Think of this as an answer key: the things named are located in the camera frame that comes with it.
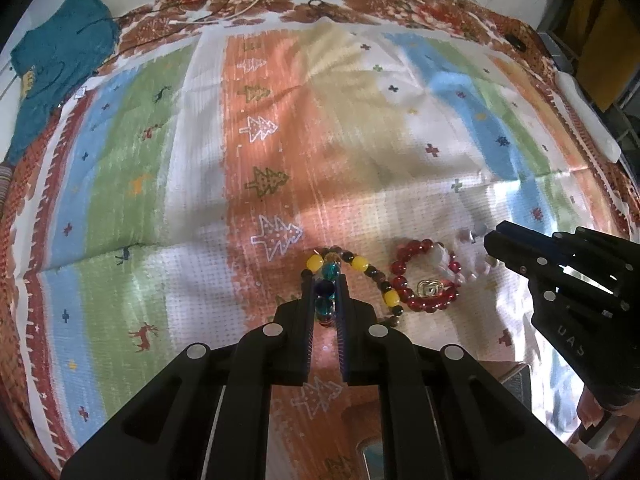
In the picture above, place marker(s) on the white bolster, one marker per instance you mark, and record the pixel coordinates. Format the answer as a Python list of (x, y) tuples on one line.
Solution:
[(590, 115)]

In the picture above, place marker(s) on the teal knitted garment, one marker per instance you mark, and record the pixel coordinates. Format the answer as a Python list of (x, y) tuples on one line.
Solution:
[(60, 50)]

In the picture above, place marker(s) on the cardboard box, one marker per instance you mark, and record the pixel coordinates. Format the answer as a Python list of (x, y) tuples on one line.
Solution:
[(507, 385)]

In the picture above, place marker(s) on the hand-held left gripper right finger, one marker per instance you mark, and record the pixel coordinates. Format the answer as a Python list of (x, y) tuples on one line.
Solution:
[(343, 310)]

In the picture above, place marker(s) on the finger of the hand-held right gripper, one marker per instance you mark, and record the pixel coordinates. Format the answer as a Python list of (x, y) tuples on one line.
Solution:
[(570, 325), (590, 255)]

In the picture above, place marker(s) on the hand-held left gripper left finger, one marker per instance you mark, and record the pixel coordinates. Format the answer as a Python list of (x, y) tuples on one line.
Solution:
[(307, 310)]

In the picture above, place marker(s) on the striped printed blanket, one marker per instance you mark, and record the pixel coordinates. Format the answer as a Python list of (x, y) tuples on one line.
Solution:
[(150, 160)]

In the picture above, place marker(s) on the striped patterned blanket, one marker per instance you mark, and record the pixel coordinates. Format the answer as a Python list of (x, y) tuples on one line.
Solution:
[(350, 4)]

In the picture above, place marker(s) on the yellow panel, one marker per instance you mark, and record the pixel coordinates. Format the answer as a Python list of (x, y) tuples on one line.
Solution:
[(607, 40)]

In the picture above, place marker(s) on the small black object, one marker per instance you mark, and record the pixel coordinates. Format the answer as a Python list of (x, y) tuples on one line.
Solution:
[(517, 42)]

